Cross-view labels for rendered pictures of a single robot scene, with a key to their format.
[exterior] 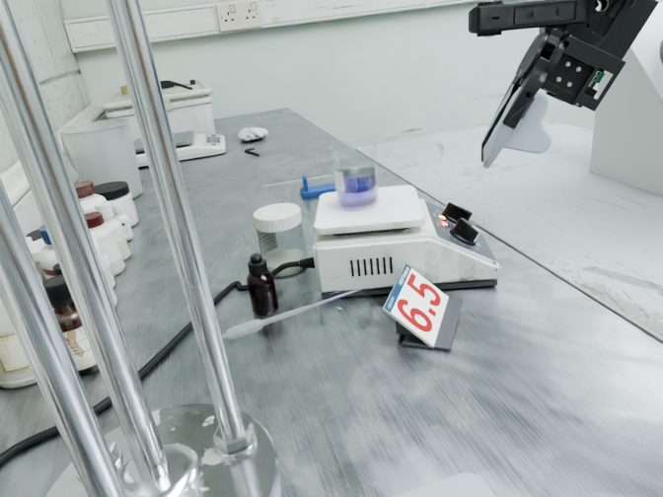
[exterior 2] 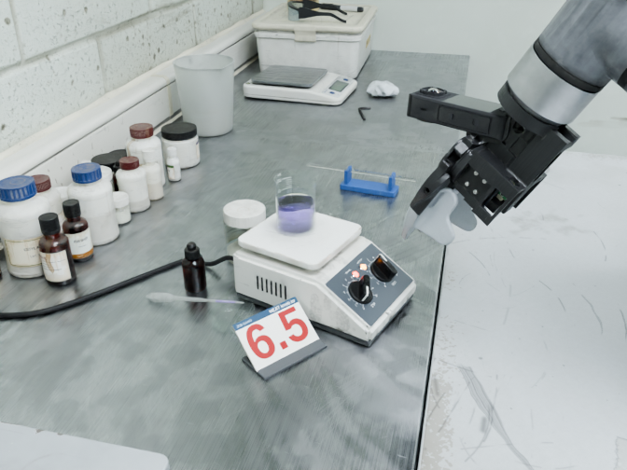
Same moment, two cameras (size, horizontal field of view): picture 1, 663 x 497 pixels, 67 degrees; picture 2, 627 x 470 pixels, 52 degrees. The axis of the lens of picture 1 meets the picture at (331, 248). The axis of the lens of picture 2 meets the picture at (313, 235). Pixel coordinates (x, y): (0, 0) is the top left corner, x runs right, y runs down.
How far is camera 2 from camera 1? 0.44 m
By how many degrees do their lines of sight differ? 24
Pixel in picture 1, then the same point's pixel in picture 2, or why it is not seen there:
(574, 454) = not seen: outside the picture
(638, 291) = (469, 407)
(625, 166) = not seen: outside the picture
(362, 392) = (179, 379)
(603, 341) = (374, 430)
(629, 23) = (538, 154)
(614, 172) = not seen: outside the picture
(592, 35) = (507, 153)
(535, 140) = (439, 231)
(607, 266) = (481, 374)
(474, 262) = (348, 319)
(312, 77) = (509, 25)
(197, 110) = (341, 48)
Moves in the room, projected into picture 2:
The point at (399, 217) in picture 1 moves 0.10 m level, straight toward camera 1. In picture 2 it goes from (300, 255) to (245, 294)
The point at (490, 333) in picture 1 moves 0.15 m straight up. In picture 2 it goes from (309, 382) to (308, 264)
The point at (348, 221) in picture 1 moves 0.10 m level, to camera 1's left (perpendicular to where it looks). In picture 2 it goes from (265, 242) to (198, 226)
